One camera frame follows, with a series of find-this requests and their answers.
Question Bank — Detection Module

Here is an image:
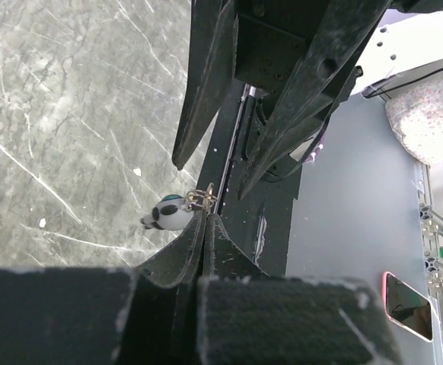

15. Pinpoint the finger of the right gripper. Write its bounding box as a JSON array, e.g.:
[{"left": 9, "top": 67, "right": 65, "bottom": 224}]
[
  {"left": 172, "top": 1, "right": 238, "bottom": 170},
  {"left": 237, "top": 1, "right": 390, "bottom": 199}
]

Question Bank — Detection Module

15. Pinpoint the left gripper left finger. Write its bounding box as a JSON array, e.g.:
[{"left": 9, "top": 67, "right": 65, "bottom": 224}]
[{"left": 137, "top": 211, "right": 207, "bottom": 287}]

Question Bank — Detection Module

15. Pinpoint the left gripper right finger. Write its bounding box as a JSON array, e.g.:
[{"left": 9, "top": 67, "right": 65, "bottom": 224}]
[{"left": 202, "top": 214, "right": 269, "bottom": 280}]

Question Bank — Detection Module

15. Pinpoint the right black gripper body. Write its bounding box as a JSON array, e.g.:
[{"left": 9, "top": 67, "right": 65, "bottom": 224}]
[{"left": 234, "top": 1, "right": 331, "bottom": 125}]

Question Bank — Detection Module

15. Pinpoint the key bunch with panda charm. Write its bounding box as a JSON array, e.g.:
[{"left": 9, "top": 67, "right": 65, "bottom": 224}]
[{"left": 140, "top": 182, "right": 217, "bottom": 231}]

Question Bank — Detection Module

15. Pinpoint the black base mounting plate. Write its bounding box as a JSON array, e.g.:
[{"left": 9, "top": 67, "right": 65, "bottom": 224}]
[{"left": 197, "top": 81, "right": 301, "bottom": 277}]

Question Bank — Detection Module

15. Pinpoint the floral white cloth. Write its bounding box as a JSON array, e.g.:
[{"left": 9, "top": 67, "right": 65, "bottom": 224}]
[{"left": 385, "top": 78, "right": 443, "bottom": 165}]

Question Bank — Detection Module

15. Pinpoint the smartphone with pink case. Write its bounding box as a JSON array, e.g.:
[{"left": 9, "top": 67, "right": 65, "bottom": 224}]
[{"left": 381, "top": 271, "right": 433, "bottom": 342}]

